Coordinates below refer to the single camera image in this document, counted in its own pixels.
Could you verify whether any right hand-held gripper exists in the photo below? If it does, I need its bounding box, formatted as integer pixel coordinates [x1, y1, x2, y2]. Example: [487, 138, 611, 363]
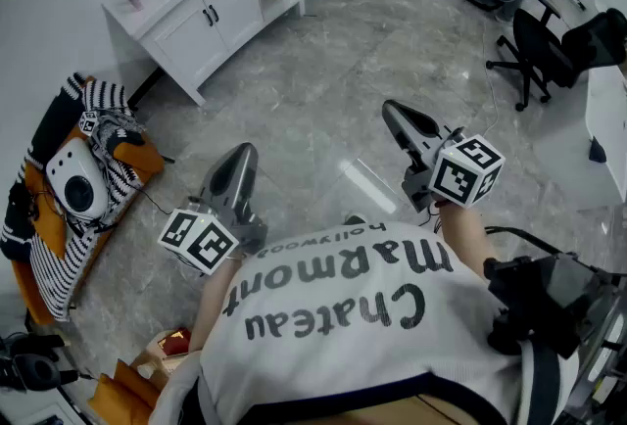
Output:
[382, 99, 506, 213]

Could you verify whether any wooden stool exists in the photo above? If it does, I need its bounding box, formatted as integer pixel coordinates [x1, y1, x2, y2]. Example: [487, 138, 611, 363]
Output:
[130, 339, 195, 393]

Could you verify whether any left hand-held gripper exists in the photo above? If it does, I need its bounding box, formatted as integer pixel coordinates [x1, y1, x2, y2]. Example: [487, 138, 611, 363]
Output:
[157, 142, 269, 276]

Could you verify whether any black shoulder pack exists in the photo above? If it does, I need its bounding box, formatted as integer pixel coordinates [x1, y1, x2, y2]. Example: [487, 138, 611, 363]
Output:
[483, 226, 627, 361]

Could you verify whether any grey knitted cloth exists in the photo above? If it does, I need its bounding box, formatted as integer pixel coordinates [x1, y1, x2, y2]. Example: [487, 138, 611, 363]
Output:
[90, 113, 147, 161]

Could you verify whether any orange cushion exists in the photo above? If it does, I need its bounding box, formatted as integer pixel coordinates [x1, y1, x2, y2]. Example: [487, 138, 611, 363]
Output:
[87, 358, 164, 425]

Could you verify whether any black equipment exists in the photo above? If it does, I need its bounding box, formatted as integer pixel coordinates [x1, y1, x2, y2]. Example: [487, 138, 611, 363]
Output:
[0, 332, 80, 396]

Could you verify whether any person's left forearm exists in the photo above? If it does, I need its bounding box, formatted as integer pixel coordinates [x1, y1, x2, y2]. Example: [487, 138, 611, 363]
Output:
[188, 259, 246, 355]

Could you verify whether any black power cable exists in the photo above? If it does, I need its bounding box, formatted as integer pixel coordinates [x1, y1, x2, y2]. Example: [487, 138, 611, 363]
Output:
[112, 182, 176, 218]

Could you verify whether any black office chair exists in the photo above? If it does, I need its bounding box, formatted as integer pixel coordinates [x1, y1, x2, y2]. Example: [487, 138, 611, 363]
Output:
[485, 7, 627, 113]

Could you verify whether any person's right forearm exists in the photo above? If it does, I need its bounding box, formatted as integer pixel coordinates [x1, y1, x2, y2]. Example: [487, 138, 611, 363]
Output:
[433, 202, 501, 278]

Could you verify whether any orange sofa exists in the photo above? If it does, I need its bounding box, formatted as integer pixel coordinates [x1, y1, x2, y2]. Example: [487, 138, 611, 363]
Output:
[0, 72, 167, 327]

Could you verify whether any person's white printed shirt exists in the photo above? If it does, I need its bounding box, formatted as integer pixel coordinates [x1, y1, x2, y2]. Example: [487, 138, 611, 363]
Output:
[149, 219, 579, 425]

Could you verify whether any striped black-white blanket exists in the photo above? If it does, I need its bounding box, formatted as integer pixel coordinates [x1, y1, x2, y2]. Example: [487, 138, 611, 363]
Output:
[0, 72, 148, 322]

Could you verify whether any white table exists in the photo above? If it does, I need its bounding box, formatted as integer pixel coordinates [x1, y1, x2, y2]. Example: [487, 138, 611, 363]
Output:
[585, 0, 627, 205]

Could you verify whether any red book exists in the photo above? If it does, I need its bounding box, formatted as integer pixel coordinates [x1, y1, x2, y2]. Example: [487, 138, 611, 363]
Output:
[157, 327, 192, 356]

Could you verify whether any white round-lens device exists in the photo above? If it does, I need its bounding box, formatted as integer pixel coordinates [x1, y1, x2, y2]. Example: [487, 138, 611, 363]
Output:
[45, 137, 109, 220]

